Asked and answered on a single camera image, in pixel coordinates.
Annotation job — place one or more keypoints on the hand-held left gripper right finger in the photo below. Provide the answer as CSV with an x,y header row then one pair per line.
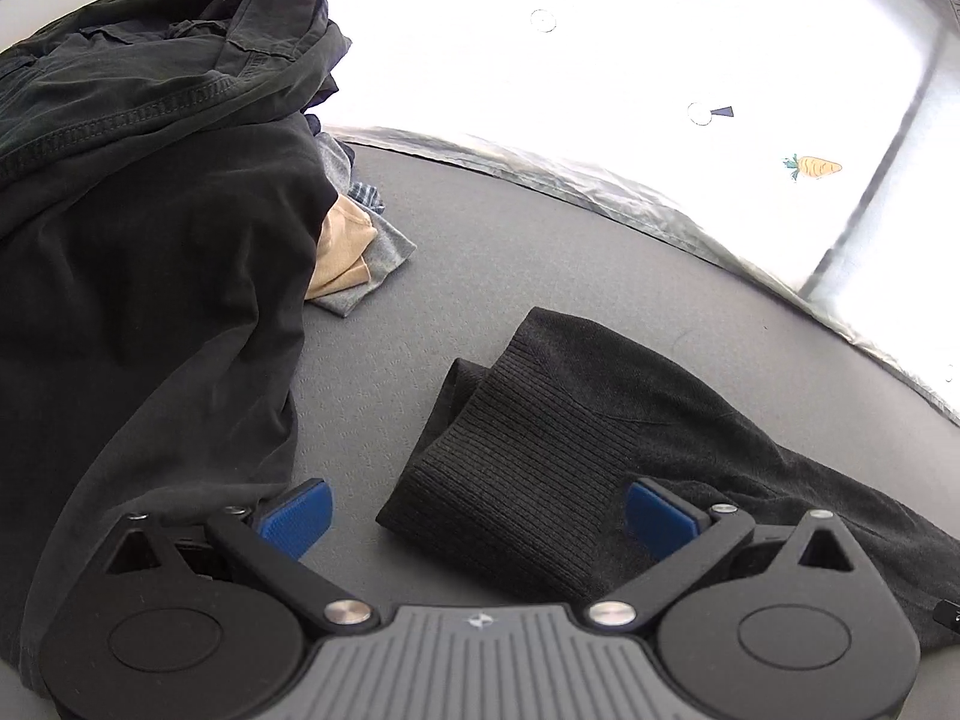
x,y
660,521

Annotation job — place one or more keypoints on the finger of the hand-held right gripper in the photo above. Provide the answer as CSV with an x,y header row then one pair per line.
x,y
949,615

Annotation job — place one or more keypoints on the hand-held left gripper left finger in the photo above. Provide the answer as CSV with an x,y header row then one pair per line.
x,y
296,521

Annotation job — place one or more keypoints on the black ribbed sweater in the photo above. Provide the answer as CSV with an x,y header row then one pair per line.
x,y
540,427

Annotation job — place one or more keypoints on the black t-shirt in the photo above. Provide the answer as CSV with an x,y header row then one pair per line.
x,y
150,315

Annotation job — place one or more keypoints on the beige cloth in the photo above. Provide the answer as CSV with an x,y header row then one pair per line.
x,y
341,251

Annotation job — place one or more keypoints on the grey cloth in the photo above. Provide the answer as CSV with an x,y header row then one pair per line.
x,y
391,253

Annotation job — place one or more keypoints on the blue plaid cloth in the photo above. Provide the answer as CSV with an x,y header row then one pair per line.
x,y
339,161

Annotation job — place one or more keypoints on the white printed sheet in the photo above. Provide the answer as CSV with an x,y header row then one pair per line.
x,y
600,52

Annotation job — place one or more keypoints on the dark cargo pants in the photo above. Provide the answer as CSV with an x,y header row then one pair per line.
x,y
150,52

